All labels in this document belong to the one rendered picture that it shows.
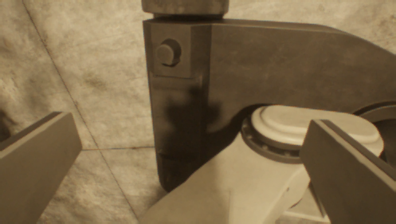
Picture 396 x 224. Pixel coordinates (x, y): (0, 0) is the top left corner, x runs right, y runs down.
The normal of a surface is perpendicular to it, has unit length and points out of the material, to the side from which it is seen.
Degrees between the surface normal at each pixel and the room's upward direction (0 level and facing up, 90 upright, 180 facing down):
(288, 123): 90
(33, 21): 0
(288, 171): 90
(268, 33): 0
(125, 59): 0
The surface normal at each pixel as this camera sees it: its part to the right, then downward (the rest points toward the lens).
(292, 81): -0.22, 0.48
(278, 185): 0.02, -0.87
